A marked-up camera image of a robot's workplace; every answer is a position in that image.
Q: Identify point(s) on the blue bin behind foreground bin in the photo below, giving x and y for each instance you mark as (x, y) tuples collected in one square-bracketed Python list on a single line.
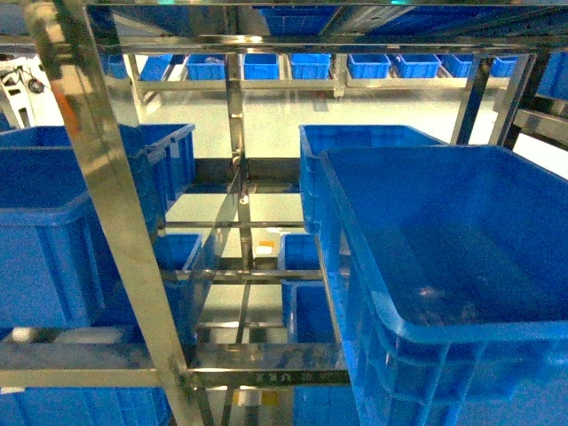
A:
[(316, 139)]

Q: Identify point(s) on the large blue bin foreground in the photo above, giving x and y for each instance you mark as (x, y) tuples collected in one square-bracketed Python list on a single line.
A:
[(448, 269)]

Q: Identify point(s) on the blue bin left foreground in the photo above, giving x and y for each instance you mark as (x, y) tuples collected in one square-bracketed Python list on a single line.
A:
[(70, 235)]

